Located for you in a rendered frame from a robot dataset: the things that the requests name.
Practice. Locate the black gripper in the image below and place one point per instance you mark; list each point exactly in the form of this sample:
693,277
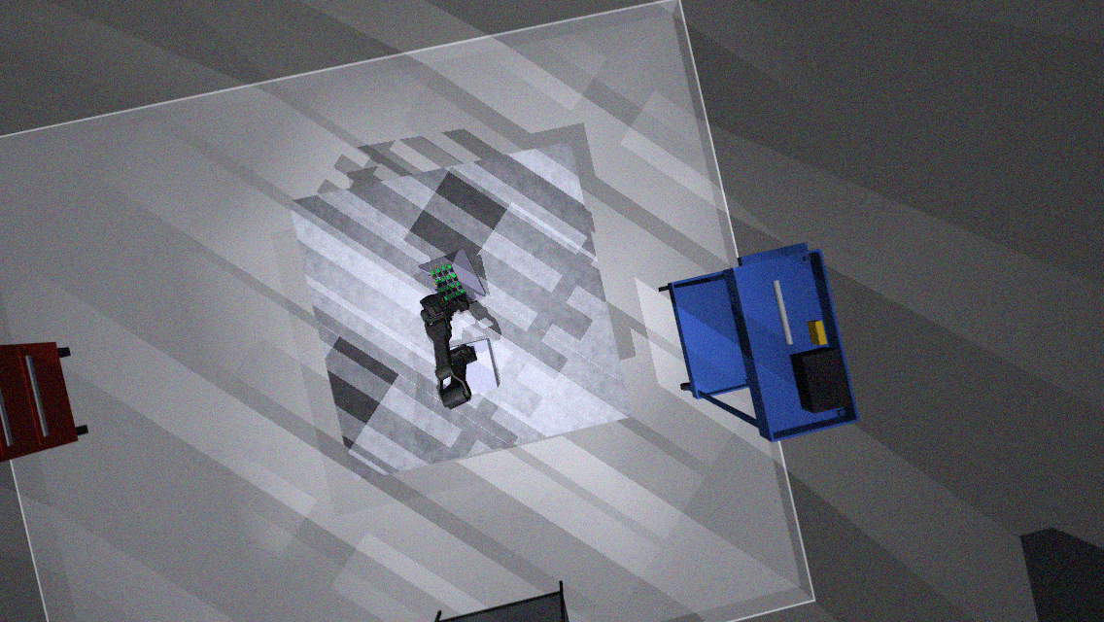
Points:
461,303

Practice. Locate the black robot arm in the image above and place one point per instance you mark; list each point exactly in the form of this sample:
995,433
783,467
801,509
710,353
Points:
449,363

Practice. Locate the grey switch panel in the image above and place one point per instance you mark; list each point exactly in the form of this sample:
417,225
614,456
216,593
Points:
453,275

